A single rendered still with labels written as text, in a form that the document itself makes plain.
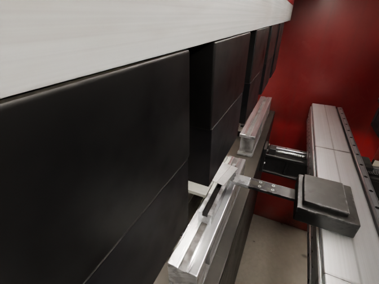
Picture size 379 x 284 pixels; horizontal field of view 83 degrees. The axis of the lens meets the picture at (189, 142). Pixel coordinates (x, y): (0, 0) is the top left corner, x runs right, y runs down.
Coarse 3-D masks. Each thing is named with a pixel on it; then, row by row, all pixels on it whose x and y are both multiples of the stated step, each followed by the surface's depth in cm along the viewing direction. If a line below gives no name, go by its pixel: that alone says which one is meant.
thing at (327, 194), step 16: (240, 176) 55; (304, 176) 50; (272, 192) 50; (288, 192) 50; (304, 192) 46; (320, 192) 46; (336, 192) 46; (304, 208) 43; (320, 208) 43; (336, 208) 42; (352, 208) 43; (320, 224) 43; (336, 224) 42; (352, 224) 40
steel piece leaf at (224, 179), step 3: (231, 168) 58; (234, 168) 58; (237, 168) 58; (228, 171) 57; (231, 171) 57; (234, 171) 57; (225, 174) 56; (228, 174) 56; (231, 174) 56; (222, 177) 55; (225, 177) 55; (228, 177) 55; (219, 180) 54; (222, 180) 54; (225, 180) 54; (219, 183) 53; (222, 183) 53; (225, 183) 53
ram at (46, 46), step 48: (0, 0) 5; (48, 0) 6; (96, 0) 7; (144, 0) 9; (192, 0) 13; (240, 0) 22; (288, 0) 72; (0, 48) 5; (48, 48) 6; (96, 48) 8; (144, 48) 10; (0, 96) 5
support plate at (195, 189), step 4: (224, 160) 62; (188, 184) 53; (192, 184) 53; (196, 184) 53; (200, 184) 53; (212, 184) 53; (188, 188) 52; (192, 188) 52; (196, 188) 52; (200, 188) 52; (204, 188) 52; (208, 188) 52; (188, 192) 52; (192, 192) 51; (196, 192) 51; (200, 192) 51; (204, 192) 51; (208, 192) 51; (200, 196) 51; (204, 196) 50
